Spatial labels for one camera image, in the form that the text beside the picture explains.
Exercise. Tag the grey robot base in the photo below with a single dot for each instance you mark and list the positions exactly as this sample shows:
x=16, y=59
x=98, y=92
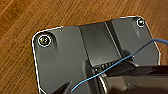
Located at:
x=66, y=50

